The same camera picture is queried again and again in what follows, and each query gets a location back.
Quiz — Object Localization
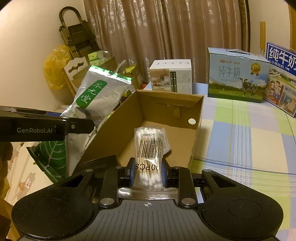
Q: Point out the cotton swab pack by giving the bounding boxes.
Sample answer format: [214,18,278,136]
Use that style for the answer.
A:
[133,126,171,191]

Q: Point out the silver green foil pouch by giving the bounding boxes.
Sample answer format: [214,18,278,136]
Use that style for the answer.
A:
[26,64,133,183]

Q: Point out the black product box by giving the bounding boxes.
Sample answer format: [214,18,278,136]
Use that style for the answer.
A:
[73,155,119,177]

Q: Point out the person's left hand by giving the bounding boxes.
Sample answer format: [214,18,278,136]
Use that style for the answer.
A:
[0,142,13,199]

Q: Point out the brown cardboard box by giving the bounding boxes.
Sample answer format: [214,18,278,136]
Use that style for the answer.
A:
[80,90,204,167]

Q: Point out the yellow plastic bag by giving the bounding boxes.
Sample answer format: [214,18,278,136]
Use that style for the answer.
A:
[43,45,72,90]

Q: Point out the green tissue packs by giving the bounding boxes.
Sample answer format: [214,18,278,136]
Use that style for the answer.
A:
[87,50,111,67]

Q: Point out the checkered bed sheet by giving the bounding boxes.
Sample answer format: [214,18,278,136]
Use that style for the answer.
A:
[190,97,295,240]

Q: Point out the black folding cart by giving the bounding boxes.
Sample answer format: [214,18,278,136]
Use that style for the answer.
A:
[59,6,100,59]

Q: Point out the white appliance box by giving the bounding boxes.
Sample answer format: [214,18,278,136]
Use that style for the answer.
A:
[149,59,192,94]

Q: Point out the brown curtain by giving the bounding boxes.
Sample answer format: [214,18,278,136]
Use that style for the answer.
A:
[84,1,250,83]

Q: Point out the light blue milk carton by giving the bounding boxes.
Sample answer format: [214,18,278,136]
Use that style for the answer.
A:
[208,47,270,103]

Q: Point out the dark blue milk carton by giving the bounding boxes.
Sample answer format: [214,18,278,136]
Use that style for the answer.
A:
[264,42,296,118]

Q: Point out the yellow wooden door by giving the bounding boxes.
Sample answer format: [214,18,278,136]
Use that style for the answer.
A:
[288,5,296,52]

